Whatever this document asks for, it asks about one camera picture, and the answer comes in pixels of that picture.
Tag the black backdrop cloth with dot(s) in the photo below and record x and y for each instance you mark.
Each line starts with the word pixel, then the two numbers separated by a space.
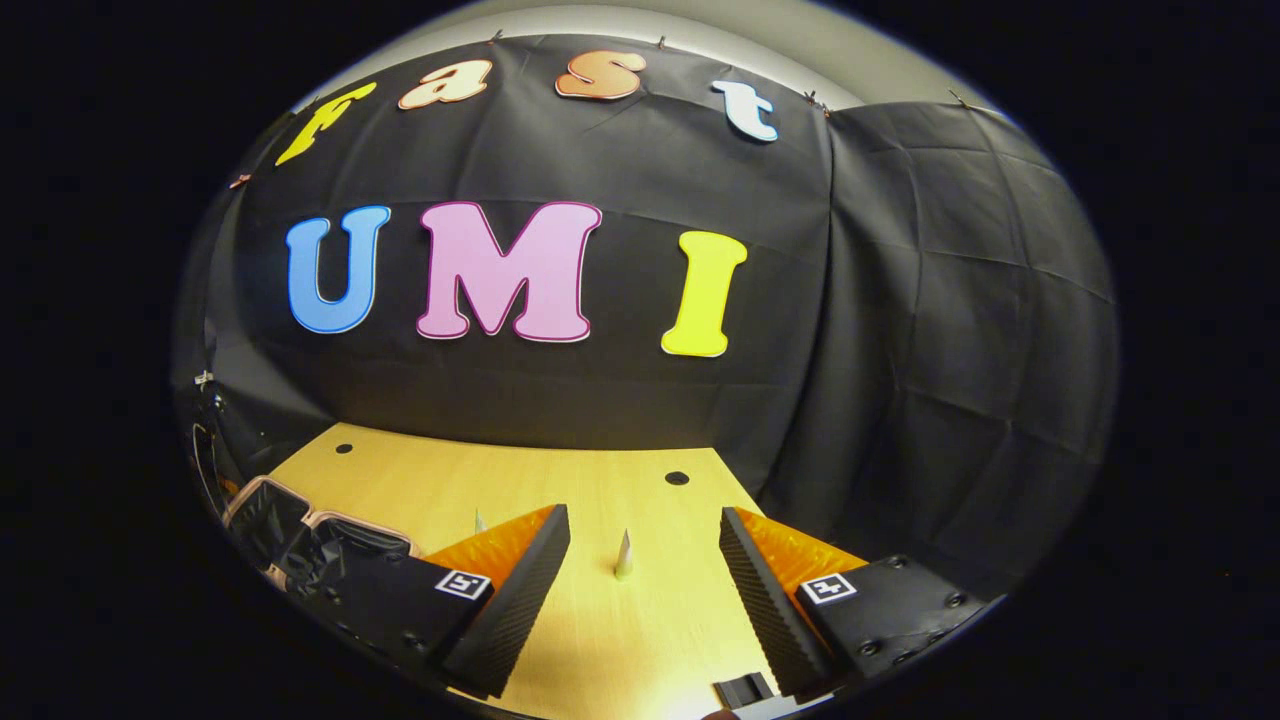
pixel 850 300

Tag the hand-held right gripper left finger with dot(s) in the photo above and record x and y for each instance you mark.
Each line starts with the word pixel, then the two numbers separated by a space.
pixel 510 610

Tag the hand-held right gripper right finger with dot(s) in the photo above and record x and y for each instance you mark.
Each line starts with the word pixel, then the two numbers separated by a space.
pixel 768 610

